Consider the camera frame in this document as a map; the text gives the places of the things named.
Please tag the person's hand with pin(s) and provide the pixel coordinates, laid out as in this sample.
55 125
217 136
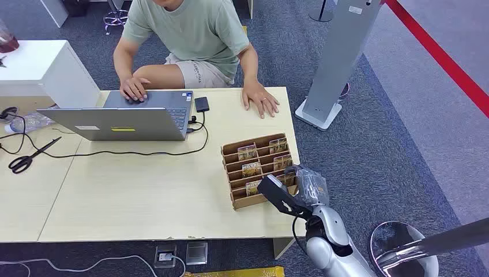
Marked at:
133 90
259 99

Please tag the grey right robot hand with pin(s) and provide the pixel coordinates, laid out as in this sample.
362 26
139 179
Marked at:
311 187

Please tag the wooden card holder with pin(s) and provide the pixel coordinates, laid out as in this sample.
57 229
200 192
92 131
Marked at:
244 202

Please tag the red drink cup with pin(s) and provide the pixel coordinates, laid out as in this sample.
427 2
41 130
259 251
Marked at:
7 42

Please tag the white furniture panel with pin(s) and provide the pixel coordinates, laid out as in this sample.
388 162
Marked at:
55 11

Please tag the metal floor plate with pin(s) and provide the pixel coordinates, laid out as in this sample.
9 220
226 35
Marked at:
196 253

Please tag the dark stanchion base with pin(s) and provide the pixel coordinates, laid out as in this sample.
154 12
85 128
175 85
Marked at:
321 17

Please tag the person's left forearm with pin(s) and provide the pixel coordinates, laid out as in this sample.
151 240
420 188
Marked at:
250 70

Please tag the grey laptop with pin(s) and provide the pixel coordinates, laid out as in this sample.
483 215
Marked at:
126 124

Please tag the red barrier belt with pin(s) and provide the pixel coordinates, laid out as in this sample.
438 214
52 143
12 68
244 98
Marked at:
439 53

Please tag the person's left hand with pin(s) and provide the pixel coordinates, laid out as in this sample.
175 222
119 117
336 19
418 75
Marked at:
259 99

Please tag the black box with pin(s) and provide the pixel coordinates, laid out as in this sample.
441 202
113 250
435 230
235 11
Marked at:
76 7

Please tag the person's right forearm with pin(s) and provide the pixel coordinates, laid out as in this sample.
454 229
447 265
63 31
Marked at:
123 69

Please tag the black headphones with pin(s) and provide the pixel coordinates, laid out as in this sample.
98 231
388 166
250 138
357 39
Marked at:
9 111

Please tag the person's right hand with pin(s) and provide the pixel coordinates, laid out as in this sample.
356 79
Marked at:
133 90

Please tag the printed card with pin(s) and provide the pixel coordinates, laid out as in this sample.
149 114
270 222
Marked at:
282 163
252 189
247 153
288 179
251 170
278 146

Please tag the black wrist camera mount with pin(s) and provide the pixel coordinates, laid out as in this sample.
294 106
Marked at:
275 193

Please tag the white cabinet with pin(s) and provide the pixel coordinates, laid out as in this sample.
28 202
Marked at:
46 69

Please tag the clear plastic bottle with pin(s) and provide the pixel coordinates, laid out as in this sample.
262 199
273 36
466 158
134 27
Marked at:
30 121

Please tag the small black external drive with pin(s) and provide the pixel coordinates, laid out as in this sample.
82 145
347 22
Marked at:
201 104

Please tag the person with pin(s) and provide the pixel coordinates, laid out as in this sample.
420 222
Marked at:
191 34

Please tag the grey kiosk stand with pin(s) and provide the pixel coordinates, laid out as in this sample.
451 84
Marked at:
336 57

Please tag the floor power socket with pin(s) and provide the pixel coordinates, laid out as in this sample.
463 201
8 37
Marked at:
165 257

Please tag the chrome chair base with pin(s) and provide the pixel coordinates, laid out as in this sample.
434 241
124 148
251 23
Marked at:
114 17

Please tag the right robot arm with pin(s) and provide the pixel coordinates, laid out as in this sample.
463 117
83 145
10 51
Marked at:
332 229

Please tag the yellow floor strip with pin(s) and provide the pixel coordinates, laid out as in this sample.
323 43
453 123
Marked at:
237 273

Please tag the black scissors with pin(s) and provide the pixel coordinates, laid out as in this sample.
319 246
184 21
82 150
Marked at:
42 149

